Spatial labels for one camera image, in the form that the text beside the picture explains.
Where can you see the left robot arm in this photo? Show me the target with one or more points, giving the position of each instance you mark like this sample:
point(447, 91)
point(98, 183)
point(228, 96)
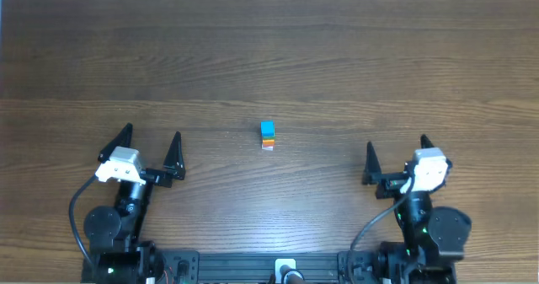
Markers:
point(126, 208)

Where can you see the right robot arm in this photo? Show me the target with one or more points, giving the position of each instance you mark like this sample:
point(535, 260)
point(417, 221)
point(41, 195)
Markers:
point(438, 233)

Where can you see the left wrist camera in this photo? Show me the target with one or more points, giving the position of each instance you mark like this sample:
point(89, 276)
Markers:
point(122, 164)

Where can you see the blue cube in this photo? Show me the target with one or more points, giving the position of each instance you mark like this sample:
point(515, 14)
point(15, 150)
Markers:
point(267, 128)

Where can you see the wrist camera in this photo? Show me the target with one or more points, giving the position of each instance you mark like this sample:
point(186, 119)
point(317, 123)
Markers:
point(427, 170)
point(122, 164)

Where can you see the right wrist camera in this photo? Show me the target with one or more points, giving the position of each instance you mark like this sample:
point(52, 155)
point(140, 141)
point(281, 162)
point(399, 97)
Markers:
point(427, 170)

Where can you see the orange cube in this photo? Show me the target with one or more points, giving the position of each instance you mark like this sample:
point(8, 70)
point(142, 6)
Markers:
point(268, 142)

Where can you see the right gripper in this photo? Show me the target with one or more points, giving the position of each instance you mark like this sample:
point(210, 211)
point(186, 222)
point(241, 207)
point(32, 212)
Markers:
point(391, 183)

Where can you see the mounting rail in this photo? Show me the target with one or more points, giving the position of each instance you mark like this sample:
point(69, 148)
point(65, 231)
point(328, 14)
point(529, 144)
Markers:
point(252, 268)

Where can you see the white cube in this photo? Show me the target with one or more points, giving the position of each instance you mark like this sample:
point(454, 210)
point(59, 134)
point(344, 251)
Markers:
point(268, 148)

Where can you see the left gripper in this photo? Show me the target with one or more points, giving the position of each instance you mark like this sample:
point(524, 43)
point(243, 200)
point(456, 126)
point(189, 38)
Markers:
point(160, 177)

